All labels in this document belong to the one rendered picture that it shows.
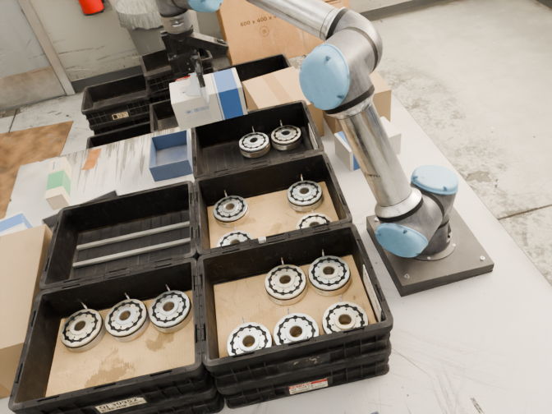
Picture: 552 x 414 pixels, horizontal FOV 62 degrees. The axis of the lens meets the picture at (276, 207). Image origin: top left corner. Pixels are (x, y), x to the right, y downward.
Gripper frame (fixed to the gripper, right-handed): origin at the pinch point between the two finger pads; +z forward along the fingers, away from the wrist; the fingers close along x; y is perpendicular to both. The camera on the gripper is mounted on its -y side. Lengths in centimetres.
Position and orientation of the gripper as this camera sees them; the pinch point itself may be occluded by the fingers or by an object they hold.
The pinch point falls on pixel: (206, 93)
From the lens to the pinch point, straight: 139.5
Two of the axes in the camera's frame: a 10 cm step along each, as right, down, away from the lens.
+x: 2.2, 6.6, -7.2
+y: -9.6, 2.6, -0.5
